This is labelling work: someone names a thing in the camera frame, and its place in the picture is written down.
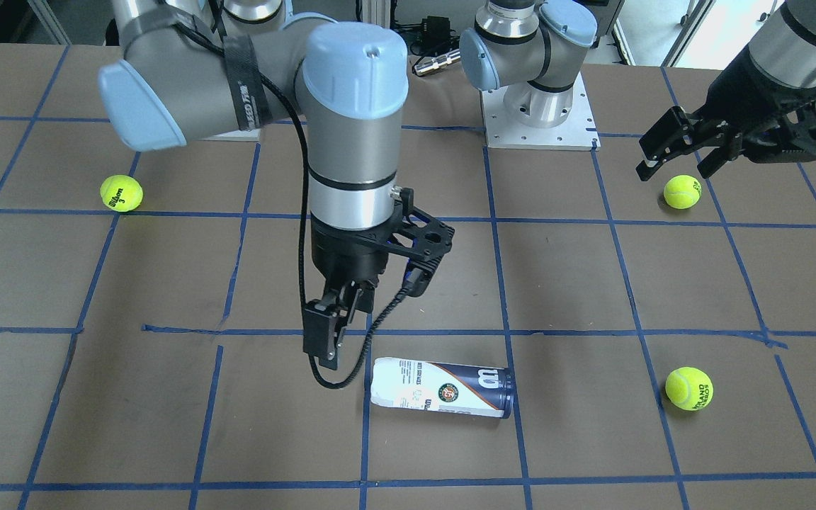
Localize tennis ball near left gripper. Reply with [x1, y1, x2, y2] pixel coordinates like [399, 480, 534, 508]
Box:
[664, 367, 715, 411]

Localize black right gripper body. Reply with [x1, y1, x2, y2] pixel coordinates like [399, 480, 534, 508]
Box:
[310, 217, 391, 298]

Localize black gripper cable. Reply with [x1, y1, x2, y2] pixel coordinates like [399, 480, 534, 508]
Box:
[167, 14, 416, 390]

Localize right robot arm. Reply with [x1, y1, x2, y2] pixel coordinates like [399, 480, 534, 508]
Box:
[99, 1, 412, 369]

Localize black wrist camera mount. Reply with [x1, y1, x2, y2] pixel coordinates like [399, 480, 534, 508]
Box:
[385, 186, 455, 298]

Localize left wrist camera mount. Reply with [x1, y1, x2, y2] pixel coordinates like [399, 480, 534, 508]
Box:
[742, 98, 816, 164]

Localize tennis ball can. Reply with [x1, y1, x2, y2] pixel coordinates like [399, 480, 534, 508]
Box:
[371, 356, 514, 419]

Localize aluminium frame post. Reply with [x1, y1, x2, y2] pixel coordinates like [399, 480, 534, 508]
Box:
[360, 0, 393, 63]

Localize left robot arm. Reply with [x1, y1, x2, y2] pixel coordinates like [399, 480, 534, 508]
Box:
[459, 1, 816, 181]

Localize silver metal connector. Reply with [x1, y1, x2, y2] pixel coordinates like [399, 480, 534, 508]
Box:
[411, 49, 462, 77]

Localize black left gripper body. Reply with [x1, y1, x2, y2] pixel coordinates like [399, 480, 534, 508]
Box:
[698, 54, 816, 145]

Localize tennis ball far corner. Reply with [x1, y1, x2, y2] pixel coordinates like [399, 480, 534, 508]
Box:
[662, 175, 703, 210]

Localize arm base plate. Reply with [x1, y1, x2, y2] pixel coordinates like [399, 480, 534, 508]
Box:
[480, 74, 601, 151]
[198, 125, 263, 142]

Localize tennis ball Wilson print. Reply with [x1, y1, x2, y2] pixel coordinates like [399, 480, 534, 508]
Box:
[99, 175, 145, 213]

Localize black power adapter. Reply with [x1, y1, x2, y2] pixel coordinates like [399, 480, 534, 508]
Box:
[418, 16, 451, 52]

